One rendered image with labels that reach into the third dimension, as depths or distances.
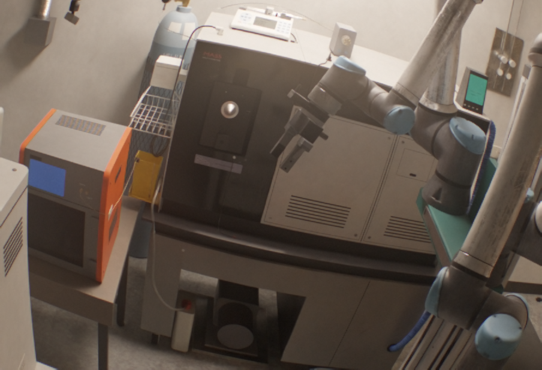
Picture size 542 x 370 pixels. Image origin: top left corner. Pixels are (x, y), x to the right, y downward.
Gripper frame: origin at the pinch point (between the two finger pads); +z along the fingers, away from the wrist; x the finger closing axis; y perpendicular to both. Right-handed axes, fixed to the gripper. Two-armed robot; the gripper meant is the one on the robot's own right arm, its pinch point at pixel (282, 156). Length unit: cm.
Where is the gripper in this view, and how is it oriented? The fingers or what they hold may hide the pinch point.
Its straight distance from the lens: 188.9
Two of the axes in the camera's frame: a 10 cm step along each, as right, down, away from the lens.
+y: 7.7, 5.4, 3.4
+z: -6.0, 7.9, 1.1
